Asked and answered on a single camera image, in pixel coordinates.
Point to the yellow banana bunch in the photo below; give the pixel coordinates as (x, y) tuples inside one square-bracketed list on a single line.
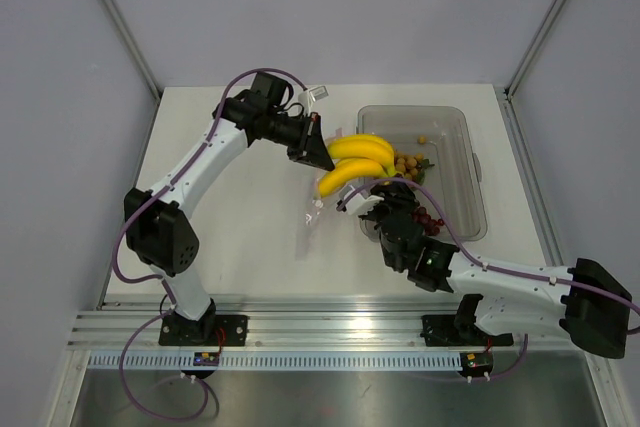
[(358, 155)]

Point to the red grape bunch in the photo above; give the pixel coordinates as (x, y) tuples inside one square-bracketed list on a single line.
[(431, 225)]

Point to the clear grey plastic bin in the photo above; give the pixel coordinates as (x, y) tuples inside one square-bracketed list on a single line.
[(454, 182)]

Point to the right small circuit board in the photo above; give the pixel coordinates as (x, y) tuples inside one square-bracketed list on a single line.
[(477, 363)]

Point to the clear red-dotted zip bag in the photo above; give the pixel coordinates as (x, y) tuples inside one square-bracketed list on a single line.
[(313, 212)]

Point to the right aluminium frame post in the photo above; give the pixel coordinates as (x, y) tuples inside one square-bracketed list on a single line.
[(543, 31)]

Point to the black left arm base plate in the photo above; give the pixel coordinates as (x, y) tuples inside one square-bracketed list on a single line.
[(225, 330)]

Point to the left small circuit board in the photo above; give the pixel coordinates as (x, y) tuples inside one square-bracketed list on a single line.
[(206, 359)]

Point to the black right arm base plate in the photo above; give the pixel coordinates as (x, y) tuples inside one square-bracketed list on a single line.
[(440, 330)]

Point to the brown longan bunch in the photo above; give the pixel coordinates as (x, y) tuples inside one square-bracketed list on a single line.
[(413, 167)]

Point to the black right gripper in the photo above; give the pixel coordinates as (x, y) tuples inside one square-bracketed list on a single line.
[(394, 195)]

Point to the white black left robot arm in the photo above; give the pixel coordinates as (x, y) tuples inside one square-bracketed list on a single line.
[(157, 224)]

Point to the small circuit board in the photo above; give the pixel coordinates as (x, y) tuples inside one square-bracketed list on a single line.
[(206, 359), (477, 363)]

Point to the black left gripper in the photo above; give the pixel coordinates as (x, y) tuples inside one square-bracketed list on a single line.
[(311, 142)]

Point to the aluminium mounting rail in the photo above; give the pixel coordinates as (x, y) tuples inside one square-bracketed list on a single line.
[(284, 337)]

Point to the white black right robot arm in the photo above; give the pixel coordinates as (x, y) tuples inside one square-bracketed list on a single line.
[(583, 302)]

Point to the aluminium frame post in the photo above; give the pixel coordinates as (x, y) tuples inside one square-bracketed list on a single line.
[(543, 31), (132, 48)]

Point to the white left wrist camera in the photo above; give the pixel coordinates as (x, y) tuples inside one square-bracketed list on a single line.
[(308, 97)]

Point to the left aluminium frame post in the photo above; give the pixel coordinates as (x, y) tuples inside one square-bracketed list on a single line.
[(132, 48)]

